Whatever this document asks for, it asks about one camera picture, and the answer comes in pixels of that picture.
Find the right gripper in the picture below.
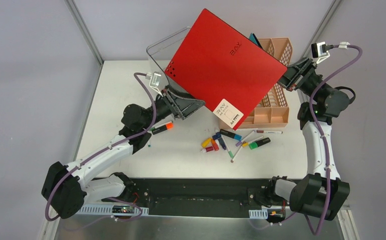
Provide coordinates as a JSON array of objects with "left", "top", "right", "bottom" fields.
[{"left": 264, "top": 57, "right": 330, "bottom": 103}]

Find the teal blue folder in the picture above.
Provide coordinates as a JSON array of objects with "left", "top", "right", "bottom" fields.
[{"left": 248, "top": 33, "right": 263, "bottom": 49}]

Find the red folder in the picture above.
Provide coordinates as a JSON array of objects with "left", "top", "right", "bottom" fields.
[{"left": 164, "top": 9, "right": 287, "bottom": 130}]

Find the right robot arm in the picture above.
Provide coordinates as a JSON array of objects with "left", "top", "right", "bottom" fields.
[{"left": 264, "top": 57, "right": 356, "bottom": 221}]

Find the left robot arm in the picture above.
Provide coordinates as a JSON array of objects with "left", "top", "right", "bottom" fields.
[{"left": 41, "top": 85, "right": 205, "bottom": 221}]

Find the black highlighter orange cap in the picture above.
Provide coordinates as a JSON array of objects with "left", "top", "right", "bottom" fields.
[{"left": 151, "top": 122, "right": 173, "bottom": 135}]

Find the peach plastic file rack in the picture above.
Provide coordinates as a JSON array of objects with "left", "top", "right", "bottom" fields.
[{"left": 239, "top": 37, "right": 293, "bottom": 129}]

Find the red white short marker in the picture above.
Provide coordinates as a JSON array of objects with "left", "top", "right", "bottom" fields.
[{"left": 200, "top": 146, "right": 214, "bottom": 153}]

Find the orange red marker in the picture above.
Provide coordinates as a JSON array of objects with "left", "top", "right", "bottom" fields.
[{"left": 211, "top": 139, "right": 219, "bottom": 151}]

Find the white pen red cap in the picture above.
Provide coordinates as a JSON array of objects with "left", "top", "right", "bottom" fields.
[{"left": 256, "top": 130, "right": 283, "bottom": 134}]

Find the black highlighter blue cap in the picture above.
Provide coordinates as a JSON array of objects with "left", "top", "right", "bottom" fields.
[{"left": 219, "top": 129, "right": 242, "bottom": 141}]

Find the clear grey drawer organizer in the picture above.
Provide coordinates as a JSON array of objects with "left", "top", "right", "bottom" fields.
[{"left": 146, "top": 26, "right": 191, "bottom": 73}]

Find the white marker green tip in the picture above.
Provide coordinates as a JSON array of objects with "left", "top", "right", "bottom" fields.
[{"left": 221, "top": 135, "right": 234, "bottom": 159}]

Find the white marker yellow cap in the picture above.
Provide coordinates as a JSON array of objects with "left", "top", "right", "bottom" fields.
[{"left": 241, "top": 136, "right": 264, "bottom": 147}]

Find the black highlighter green cap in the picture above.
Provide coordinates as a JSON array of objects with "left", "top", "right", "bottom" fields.
[{"left": 248, "top": 137, "right": 271, "bottom": 150}]

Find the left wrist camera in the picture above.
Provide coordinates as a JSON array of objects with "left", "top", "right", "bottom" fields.
[{"left": 146, "top": 71, "right": 163, "bottom": 96}]

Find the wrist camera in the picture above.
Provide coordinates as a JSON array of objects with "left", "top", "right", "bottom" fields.
[
  {"left": 310, "top": 41, "right": 330, "bottom": 65},
  {"left": 146, "top": 71, "right": 163, "bottom": 96}
]

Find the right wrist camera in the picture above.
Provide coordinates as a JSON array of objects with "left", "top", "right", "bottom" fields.
[{"left": 310, "top": 41, "right": 330, "bottom": 65}]

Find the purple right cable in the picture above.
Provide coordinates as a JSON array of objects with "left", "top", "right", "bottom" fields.
[{"left": 249, "top": 42, "right": 363, "bottom": 237}]

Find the purple cable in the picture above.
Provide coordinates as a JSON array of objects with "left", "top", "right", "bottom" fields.
[
  {"left": 249, "top": 42, "right": 363, "bottom": 237},
  {"left": 44, "top": 72, "right": 157, "bottom": 232}
]

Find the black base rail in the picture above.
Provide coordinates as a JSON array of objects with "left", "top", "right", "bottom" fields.
[{"left": 101, "top": 178, "right": 308, "bottom": 220}]

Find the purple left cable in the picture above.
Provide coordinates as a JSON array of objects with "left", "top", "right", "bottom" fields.
[{"left": 44, "top": 72, "right": 157, "bottom": 232}]

